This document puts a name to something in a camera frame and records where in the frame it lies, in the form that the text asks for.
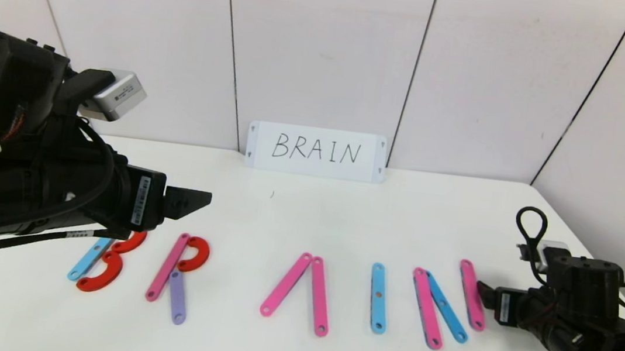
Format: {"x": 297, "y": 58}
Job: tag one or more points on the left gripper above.
{"x": 142, "y": 200}

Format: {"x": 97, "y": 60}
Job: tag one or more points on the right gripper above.
{"x": 503, "y": 305}

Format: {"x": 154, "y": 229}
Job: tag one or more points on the short purple bar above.
{"x": 177, "y": 301}

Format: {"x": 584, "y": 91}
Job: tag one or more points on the white BRAIN sign card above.
{"x": 313, "y": 167}

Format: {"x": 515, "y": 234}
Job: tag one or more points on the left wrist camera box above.
{"x": 118, "y": 94}

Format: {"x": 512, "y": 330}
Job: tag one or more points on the pink bar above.
{"x": 286, "y": 284}
{"x": 168, "y": 268}
{"x": 320, "y": 297}
{"x": 472, "y": 297}
{"x": 426, "y": 306}

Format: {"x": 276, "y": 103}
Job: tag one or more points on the large red arc piece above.
{"x": 131, "y": 240}
{"x": 111, "y": 276}

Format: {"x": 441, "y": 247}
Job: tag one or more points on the small red arc piece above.
{"x": 202, "y": 254}

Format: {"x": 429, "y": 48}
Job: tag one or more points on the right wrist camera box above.
{"x": 551, "y": 253}

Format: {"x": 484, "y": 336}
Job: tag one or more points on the short blue bar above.
{"x": 449, "y": 315}

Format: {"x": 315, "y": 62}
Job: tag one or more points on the long blue bar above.
{"x": 86, "y": 260}
{"x": 377, "y": 311}

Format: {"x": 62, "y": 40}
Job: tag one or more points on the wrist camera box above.
{"x": 551, "y": 253}
{"x": 118, "y": 94}

